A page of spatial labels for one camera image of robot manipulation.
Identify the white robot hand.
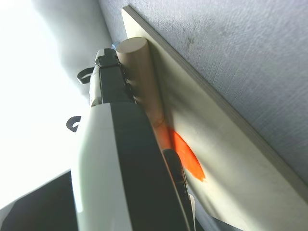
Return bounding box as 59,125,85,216
66,48,197,231

